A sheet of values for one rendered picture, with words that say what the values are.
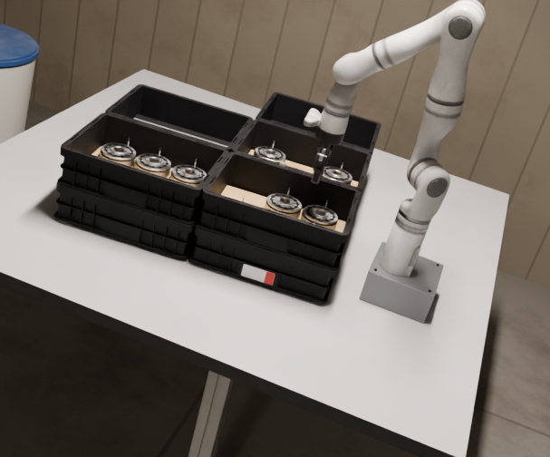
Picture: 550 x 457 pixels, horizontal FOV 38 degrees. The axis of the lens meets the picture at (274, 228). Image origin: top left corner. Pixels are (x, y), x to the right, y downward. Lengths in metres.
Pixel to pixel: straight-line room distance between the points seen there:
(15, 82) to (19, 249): 1.59
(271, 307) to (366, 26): 2.11
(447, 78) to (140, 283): 0.92
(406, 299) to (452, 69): 0.65
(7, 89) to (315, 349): 2.09
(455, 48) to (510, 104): 1.99
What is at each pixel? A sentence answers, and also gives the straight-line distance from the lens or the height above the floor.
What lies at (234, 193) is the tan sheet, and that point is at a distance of 2.37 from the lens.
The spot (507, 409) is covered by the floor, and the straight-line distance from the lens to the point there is 3.35.
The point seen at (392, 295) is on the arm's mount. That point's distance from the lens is 2.26.
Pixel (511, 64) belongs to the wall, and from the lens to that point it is 3.92.
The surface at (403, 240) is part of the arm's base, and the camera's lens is 2.21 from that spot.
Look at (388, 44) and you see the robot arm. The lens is 2.06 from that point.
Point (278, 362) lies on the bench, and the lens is 1.97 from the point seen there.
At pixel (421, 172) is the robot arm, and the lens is 2.13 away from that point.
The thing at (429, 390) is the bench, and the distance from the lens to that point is 2.06.
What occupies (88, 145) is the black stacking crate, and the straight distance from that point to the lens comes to 2.40.
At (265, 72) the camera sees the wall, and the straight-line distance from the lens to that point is 4.16.
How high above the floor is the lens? 1.90
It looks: 29 degrees down
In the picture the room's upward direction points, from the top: 15 degrees clockwise
